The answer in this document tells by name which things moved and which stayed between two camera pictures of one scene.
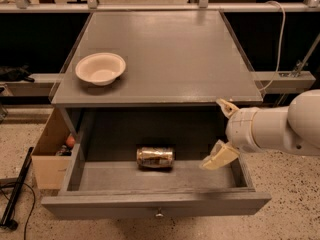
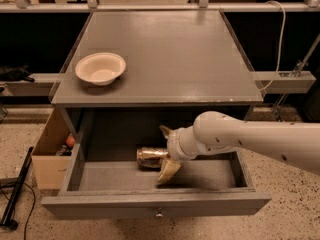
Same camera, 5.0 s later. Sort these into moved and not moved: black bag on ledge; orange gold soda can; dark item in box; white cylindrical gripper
Moved: white cylindrical gripper
Not moved: orange gold soda can; dark item in box; black bag on ledge
